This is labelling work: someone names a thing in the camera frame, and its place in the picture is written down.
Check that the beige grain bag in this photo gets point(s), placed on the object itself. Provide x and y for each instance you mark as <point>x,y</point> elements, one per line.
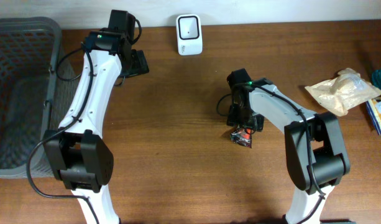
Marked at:
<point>344,92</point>

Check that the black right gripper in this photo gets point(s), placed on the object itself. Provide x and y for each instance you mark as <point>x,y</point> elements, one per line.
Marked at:
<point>258,124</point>

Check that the white barcode scanner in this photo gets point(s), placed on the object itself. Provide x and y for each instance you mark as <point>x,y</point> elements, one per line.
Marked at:
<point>189,34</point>

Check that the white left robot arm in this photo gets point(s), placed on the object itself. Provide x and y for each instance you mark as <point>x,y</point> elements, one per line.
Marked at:
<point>76,151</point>

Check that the black red snack packet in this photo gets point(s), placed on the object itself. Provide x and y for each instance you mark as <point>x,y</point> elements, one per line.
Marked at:
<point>242,136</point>

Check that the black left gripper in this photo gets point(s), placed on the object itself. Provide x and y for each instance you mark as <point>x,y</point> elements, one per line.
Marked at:
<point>129,73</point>

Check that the grey plastic basket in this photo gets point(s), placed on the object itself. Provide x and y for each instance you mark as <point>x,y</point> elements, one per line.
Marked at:
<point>37,87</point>

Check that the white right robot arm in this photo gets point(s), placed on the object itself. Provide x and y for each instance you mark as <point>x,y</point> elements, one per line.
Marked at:
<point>316,155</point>

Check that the yellow wet wipes pack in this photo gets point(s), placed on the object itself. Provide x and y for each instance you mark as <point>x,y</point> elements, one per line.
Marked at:
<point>374,111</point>

